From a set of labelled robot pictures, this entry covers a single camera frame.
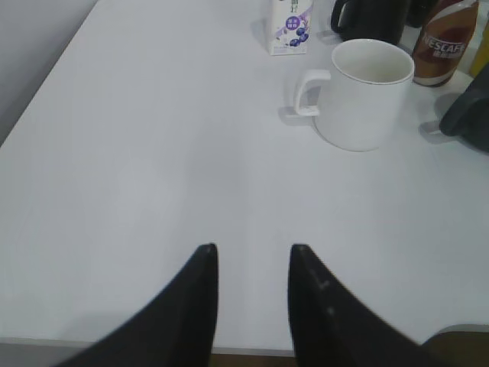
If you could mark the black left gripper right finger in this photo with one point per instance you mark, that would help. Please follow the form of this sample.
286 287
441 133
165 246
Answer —
329 326

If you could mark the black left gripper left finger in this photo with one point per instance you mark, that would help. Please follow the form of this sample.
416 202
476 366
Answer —
176 328

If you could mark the white ceramic mug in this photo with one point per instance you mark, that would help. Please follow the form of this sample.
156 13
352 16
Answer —
357 103

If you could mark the dark grey ceramic mug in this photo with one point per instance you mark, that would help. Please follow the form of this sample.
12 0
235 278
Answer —
467 117

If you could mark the black ceramic mug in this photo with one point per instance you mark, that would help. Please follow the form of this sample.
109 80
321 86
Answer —
370 19

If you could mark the white blueberry yogurt bottle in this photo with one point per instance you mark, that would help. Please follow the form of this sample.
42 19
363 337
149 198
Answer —
289 27

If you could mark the brown Nescafe coffee bottle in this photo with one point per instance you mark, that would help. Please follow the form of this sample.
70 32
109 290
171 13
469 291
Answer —
443 41

